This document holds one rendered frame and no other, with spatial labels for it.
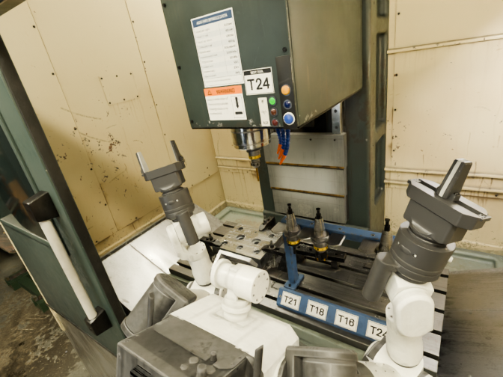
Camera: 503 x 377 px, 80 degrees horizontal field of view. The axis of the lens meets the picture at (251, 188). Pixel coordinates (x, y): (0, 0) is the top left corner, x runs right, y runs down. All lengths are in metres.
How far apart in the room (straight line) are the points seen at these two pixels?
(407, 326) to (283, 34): 0.72
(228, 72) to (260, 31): 0.16
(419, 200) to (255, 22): 0.62
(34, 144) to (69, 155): 0.92
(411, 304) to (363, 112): 1.07
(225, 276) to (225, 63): 0.63
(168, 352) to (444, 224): 0.49
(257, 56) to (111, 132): 1.27
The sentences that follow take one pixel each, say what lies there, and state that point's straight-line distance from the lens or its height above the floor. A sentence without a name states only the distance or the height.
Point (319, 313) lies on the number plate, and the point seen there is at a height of 0.93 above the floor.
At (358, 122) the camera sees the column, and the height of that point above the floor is 1.46.
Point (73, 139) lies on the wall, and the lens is 1.89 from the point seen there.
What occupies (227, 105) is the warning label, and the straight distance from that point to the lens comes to 1.01.
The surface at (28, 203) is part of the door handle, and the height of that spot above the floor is 1.56.
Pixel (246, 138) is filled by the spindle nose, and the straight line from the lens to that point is 1.17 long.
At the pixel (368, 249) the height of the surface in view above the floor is 1.22.
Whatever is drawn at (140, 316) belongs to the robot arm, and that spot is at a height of 1.32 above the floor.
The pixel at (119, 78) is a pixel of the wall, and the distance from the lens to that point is 2.06.
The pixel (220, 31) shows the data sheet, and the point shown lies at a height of 1.91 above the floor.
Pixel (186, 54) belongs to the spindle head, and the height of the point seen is 1.87.
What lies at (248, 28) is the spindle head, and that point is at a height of 1.90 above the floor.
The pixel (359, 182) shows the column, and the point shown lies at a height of 1.15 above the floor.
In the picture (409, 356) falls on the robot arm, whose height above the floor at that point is 1.22.
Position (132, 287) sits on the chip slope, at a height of 0.74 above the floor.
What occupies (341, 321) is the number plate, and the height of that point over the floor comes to 0.93.
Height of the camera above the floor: 1.84
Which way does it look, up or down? 24 degrees down
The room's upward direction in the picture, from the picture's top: 10 degrees counter-clockwise
